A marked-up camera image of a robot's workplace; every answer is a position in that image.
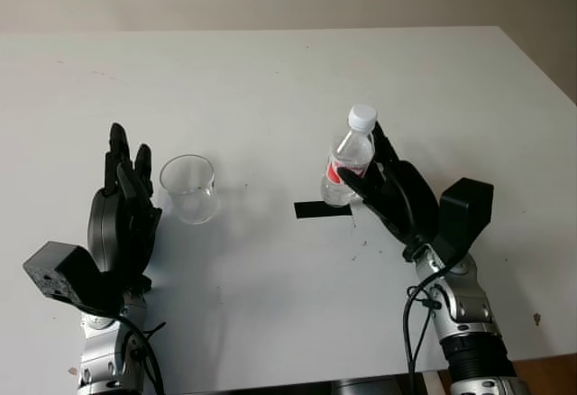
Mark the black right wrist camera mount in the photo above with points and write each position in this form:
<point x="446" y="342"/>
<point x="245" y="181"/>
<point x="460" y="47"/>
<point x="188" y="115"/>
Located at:
<point x="466" y="214"/>

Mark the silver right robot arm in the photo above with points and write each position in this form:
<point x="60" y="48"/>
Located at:
<point x="469" y="323"/>

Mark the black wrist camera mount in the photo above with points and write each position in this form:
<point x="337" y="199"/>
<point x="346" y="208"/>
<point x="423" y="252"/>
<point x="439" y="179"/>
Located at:
<point x="58" y="273"/>
<point x="466" y="214"/>

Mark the black tape strip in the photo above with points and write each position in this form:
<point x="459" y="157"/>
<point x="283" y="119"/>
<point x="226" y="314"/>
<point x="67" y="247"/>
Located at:
<point x="311" y="211"/>

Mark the clear plastic cup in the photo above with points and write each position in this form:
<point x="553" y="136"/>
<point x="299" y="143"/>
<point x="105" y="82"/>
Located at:
<point x="189" y="192"/>

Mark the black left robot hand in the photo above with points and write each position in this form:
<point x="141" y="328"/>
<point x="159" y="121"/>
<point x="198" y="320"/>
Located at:
<point x="110" y="232"/>

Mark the white table leg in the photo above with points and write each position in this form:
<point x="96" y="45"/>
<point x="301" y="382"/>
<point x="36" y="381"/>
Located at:
<point x="432" y="383"/>

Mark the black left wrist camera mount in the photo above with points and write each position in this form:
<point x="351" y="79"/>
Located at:
<point x="58" y="273"/>

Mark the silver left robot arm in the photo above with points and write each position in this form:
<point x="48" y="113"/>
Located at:
<point x="103" y="359"/>

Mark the clear water bottle red label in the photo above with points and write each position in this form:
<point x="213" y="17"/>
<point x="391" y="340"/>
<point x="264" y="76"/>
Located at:
<point x="349" y="151"/>

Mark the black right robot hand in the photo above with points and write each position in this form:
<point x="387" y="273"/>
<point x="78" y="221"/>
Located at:
<point x="414" y="201"/>

